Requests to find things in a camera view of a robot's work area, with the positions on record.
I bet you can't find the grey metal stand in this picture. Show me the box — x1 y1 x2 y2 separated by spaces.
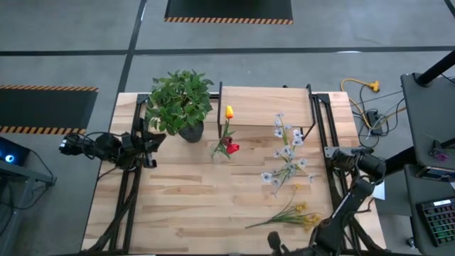
0 161 58 256

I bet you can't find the black pole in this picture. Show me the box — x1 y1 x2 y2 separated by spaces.
414 49 455 87

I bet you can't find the backlit black keyboard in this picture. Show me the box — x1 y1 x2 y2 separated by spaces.
419 198 455 247

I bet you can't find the white artificial flower spray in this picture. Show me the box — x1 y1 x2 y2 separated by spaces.
260 112 318 197

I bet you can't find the black hazard-striped floor mat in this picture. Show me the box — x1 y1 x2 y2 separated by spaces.
164 0 294 26
0 84 100 137

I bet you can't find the yellow artificial tulip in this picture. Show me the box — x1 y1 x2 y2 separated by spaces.
213 105 235 159

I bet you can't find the green plant in black pot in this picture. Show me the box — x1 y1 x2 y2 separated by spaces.
144 69 215 144

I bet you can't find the white paper sheet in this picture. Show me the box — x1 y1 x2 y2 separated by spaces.
371 181 387 201

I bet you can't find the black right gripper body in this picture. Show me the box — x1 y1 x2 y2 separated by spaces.
267 230 314 256

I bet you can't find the black power strip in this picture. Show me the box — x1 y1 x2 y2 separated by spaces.
365 109 384 137

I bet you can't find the smooth clear glass vase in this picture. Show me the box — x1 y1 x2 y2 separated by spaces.
210 142 228 164

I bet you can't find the yellow artificial flower spray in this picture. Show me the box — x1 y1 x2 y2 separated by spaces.
245 183 323 233

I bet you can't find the black computer with blue light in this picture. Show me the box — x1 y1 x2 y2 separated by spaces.
0 137 31 168

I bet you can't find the grey desk top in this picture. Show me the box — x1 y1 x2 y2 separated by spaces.
400 72 455 171

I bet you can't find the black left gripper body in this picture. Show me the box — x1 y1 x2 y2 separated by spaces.
122 117 157 169

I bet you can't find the ribbed glass vase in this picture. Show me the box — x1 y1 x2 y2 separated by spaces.
279 161 300 186

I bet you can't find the black power cable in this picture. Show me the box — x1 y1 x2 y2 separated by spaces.
350 84 407 138

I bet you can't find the yellow extension cable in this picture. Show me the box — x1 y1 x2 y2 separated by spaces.
340 78 381 131

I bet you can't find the dark grey desk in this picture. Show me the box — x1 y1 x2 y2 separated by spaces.
404 165 455 256

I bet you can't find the wooden shelf with black frame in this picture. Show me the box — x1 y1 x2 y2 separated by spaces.
217 81 317 140

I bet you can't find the black aluminium table frame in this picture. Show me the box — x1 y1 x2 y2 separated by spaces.
81 83 388 256

